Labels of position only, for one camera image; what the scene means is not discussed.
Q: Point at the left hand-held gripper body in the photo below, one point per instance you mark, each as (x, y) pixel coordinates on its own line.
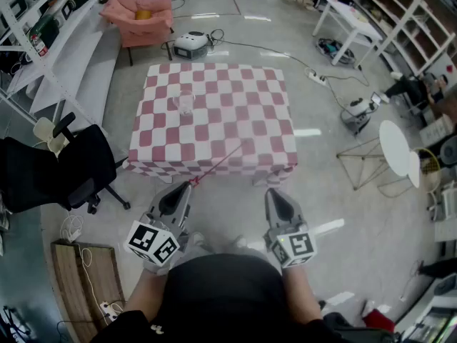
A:
(151, 243)

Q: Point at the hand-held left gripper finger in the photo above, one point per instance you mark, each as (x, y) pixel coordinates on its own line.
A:
(157, 200)
(188, 202)

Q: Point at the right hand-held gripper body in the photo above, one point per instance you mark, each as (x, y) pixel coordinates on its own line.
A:
(296, 248)

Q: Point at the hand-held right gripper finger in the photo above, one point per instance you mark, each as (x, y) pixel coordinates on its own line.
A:
(298, 213)
(269, 209)

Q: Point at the thin red stick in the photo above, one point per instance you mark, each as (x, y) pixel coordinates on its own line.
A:
(221, 161)

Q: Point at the clear drinking glass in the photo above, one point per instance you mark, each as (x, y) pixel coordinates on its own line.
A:
(185, 103)

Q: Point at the person's left forearm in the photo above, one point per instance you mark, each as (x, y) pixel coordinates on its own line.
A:
(146, 291)

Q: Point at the person's right forearm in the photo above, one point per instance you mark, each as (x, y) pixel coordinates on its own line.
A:
(301, 291)

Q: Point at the white wristband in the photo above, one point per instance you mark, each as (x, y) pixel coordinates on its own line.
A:
(155, 269)

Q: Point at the white power strip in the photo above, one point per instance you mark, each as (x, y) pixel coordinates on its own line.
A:
(109, 309)
(316, 77)

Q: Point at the person's black shirt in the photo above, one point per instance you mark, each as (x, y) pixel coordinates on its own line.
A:
(228, 298)

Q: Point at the wooden board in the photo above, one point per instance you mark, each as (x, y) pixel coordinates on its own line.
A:
(75, 284)

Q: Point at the red white checkered tablecloth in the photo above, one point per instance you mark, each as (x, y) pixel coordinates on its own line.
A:
(228, 120)

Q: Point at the red bag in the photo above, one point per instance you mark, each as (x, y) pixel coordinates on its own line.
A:
(378, 316)

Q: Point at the grey white domed appliance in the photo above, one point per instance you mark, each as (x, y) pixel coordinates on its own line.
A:
(355, 114)

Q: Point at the white round side table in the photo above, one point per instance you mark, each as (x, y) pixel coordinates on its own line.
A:
(392, 148)

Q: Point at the black office chair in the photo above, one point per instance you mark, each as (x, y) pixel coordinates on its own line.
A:
(46, 170)

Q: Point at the yellow racket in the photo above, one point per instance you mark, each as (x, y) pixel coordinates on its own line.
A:
(428, 166)

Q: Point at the white metal shelving rack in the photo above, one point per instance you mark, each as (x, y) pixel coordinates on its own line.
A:
(71, 59)

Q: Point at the pink armchair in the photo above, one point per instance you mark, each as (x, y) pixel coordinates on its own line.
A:
(143, 30)

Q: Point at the red label bottle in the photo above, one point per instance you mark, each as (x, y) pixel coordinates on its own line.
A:
(39, 45)

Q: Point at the white shelving unit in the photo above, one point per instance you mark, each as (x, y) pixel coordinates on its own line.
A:
(410, 23)

